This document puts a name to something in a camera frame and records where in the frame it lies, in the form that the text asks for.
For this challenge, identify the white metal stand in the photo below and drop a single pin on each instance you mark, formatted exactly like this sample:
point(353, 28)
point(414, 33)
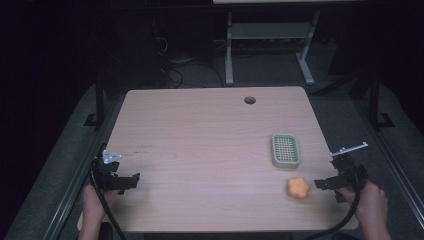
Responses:
point(266, 30)

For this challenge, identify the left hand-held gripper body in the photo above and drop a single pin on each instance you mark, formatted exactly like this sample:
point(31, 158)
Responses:
point(106, 176)

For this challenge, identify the orange flower-shaped soap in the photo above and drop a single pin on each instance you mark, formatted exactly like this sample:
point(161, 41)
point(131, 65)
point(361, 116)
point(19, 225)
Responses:
point(298, 187)

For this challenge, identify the dark chair part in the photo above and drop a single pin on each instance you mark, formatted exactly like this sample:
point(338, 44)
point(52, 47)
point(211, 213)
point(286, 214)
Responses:
point(106, 231)

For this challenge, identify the black metal stand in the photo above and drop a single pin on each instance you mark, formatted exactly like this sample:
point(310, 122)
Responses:
point(374, 100)
point(99, 100)

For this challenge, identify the person's right hand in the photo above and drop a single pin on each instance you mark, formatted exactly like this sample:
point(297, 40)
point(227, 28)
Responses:
point(370, 203)

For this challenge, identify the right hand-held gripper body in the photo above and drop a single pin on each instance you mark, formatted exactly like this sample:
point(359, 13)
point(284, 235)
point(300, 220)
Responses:
point(348, 169)

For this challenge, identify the person's left hand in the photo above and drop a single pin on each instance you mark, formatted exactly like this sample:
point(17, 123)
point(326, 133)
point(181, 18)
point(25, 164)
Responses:
point(94, 206)

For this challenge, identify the grey slotted tray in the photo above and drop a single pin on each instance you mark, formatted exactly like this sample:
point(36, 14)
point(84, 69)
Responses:
point(285, 150)

